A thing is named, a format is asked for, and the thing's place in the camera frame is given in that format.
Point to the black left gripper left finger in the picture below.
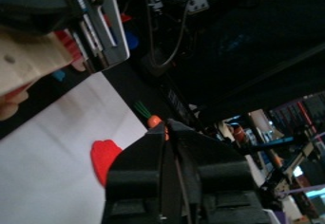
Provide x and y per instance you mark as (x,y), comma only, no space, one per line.
(135,183)

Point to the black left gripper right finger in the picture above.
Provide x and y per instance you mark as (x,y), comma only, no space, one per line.
(219,186)

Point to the flat orange-red dough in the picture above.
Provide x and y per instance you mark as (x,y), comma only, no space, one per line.
(103,158)

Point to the white cutting board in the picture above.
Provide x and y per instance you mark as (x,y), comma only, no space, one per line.
(50,155)

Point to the wooden drawer box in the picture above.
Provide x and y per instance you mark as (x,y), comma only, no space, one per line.
(25,63)

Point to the toy carrot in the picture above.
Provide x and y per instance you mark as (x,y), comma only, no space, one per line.
(153,121)

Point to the black frame beam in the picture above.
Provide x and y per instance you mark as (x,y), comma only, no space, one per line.
(262,76)

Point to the small blue object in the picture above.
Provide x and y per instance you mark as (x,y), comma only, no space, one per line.
(58,75)

